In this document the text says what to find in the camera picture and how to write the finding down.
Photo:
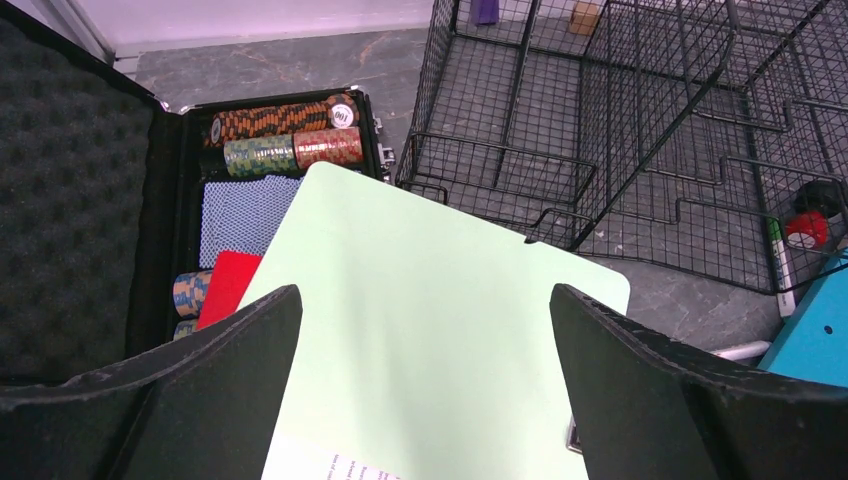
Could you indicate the blue tan chip stack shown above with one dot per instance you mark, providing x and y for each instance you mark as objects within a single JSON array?
[{"x": 189, "y": 293}]

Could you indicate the red chip stack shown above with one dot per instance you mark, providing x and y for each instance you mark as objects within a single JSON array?
[{"x": 337, "y": 146}]

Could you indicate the red clipboard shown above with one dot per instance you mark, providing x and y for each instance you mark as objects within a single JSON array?
[{"x": 231, "y": 276}]

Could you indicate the black wire mesh organizer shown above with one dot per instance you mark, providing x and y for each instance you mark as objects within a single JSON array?
[{"x": 668, "y": 136}]

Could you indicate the green white marker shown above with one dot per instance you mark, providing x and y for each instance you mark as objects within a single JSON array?
[{"x": 785, "y": 296}]

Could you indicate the purple small block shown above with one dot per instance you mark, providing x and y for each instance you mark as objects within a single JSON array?
[{"x": 484, "y": 12}]

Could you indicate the blue playing card deck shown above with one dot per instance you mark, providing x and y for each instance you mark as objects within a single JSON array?
[{"x": 243, "y": 216}]

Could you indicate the orange black chip stack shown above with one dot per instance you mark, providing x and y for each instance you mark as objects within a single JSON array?
[{"x": 335, "y": 112}]

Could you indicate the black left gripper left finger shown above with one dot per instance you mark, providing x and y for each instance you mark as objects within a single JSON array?
[{"x": 200, "y": 407}]

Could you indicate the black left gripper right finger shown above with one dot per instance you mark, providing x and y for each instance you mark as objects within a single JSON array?
[{"x": 649, "y": 407}]

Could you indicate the light green clipboard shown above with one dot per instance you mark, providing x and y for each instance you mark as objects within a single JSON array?
[{"x": 426, "y": 346}]

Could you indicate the green chip stack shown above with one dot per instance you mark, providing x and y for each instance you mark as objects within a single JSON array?
[{"x": 260, "y": 156}]

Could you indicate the black poker chip case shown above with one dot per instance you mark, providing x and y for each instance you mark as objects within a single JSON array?
[{"x": 101, "y": 186}]

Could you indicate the red black round stamp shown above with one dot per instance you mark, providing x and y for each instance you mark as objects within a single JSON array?
[{"x": 815, "y": 204}]

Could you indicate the white printed paper sheet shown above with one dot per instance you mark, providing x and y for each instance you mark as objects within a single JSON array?
[{"x": 292, "y": 458}]

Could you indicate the teal blue clipboard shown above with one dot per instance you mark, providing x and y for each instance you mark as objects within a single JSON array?
[{"x": 812, "y": 345}]

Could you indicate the small brown box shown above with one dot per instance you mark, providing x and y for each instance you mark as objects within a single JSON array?
[{"x": 584, "y": 18}]

